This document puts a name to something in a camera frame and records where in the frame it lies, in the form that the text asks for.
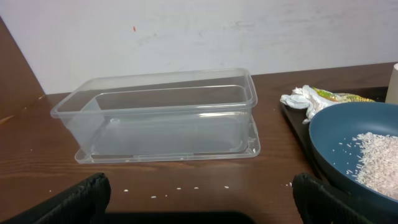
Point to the pile of white rice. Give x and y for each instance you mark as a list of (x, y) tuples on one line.
[(369, 160)]

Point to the cream white cup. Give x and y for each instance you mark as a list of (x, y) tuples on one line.
[(392, 91)]

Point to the dark brown serving tray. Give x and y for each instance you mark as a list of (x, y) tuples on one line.
[(295, 117)]

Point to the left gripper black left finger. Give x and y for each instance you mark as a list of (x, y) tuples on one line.
[(84, 202)]

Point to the clear plastic bin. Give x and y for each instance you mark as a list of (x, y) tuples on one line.
[(196, 112)]

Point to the clear plastic bin lid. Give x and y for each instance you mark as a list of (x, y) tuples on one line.
[(252, 150)]

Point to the crumpled white tissue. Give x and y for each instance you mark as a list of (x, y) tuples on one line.
[(310, 99)]

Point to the dark blue plate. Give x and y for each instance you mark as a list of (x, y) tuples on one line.
[(332, 131)]

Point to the yellow green snack wrapper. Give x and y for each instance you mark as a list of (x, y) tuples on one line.
[(341, 97)]

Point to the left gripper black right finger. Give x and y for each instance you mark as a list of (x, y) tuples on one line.
[(318, 202)]

